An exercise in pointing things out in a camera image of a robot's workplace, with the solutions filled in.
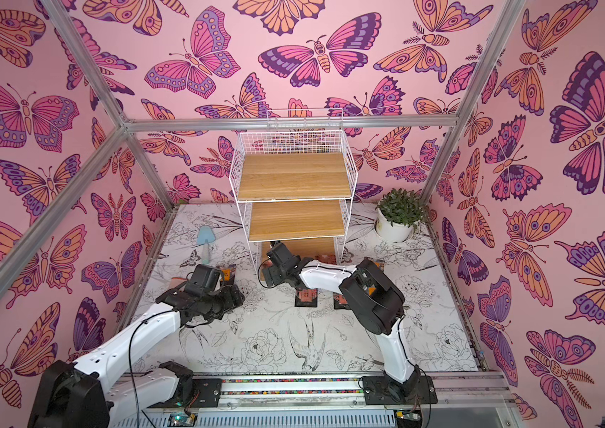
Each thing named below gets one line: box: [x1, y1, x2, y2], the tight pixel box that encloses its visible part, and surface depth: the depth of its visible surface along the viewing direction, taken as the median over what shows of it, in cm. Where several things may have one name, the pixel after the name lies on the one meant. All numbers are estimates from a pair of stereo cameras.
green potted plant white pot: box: [374, 188, 429, 243], surface depth 96 cm
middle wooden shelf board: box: [249, 200, 346, 242], surface depth 84 cm
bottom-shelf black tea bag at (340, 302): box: [332, 291, 351, 310], surface depth 92 cm
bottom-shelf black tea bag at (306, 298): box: [294, 288, 319, 308], surface depth 94 cm
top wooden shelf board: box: [238, 152, 352, 200], surface depth 72 cm
